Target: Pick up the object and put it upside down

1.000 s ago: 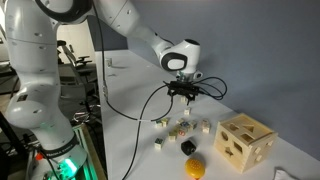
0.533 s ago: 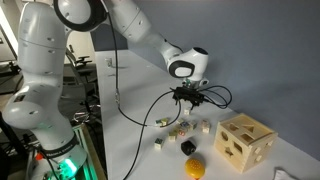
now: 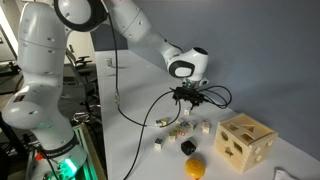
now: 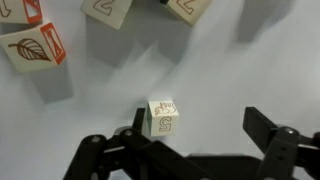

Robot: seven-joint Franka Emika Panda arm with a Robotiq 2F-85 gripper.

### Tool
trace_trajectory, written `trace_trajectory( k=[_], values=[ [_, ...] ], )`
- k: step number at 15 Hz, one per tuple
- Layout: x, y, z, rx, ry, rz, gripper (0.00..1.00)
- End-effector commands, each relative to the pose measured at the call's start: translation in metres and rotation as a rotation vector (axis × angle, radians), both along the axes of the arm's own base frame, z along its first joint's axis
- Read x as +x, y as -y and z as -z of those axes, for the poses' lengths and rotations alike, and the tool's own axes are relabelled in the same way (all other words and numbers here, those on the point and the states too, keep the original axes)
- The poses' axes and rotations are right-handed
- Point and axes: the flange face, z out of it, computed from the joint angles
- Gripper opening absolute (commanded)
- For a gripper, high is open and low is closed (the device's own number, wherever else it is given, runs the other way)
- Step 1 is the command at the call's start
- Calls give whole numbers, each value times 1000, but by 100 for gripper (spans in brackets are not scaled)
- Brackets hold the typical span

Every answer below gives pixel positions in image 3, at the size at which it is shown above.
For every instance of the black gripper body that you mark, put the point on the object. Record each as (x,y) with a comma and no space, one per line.
(188,93)

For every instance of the small wooden letter S block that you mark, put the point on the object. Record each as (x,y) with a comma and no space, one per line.
(187,112)

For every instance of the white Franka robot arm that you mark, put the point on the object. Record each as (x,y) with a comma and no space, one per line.
(40,66)

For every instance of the wooden picture block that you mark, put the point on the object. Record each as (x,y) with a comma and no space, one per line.
(172,136)
(180,121)
(193,124)

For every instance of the wooden leaf block red side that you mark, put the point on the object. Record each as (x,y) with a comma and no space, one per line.
(204,123)

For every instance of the wooden block blue print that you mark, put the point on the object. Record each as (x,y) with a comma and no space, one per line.
(185,125)

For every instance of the wooden block green print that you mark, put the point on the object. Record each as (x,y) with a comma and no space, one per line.
(165,122)
(158,123)
(159,143)

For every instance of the wooden block red letter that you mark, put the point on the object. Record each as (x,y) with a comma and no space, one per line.
(206,130)

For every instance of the wooden block red print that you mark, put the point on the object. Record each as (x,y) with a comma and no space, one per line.
(182,132)

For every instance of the black rounded cube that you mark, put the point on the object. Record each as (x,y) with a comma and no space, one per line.
(188,147)

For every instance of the yellow perforated dome toy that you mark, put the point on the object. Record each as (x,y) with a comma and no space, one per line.
(195,167)

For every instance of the wooden shape sorter box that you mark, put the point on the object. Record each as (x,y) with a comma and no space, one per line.
(246,143)

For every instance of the black office chair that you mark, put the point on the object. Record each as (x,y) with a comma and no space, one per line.
(81,61)

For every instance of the white crumpled cloth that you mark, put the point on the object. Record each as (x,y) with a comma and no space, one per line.
(283,174)

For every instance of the orange red button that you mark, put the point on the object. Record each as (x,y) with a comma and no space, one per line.
(39,156)

